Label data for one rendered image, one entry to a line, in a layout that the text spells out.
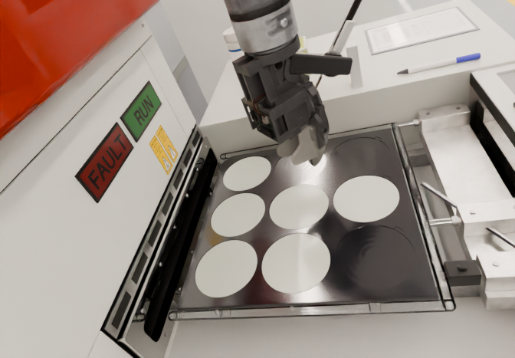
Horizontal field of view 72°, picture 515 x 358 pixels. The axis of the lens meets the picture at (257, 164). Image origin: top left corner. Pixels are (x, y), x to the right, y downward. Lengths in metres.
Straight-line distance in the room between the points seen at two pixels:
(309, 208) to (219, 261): 0.17
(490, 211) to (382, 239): 0.14
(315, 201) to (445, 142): 0.26
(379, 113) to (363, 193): 0.21
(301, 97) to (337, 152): 0.23
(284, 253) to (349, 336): 0.14
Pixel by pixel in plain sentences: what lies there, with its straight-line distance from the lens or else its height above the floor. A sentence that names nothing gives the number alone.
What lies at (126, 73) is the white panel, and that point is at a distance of 0.61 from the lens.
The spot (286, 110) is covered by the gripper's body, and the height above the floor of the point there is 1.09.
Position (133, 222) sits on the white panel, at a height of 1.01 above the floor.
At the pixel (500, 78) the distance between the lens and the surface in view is 0.72.
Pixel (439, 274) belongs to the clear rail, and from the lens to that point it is 0.49.
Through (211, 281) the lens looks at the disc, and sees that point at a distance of 0.55.
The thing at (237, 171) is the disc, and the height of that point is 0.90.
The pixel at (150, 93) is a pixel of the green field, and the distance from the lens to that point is 0.64.
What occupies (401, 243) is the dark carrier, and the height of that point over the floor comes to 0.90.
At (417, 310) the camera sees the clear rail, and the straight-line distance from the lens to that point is 0.47.
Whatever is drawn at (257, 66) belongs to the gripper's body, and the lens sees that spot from 0.44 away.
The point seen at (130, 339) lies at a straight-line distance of 0.53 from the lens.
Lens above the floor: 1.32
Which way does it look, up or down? 36 degrees down
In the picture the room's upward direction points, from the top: 22 degrees counter-clockwise
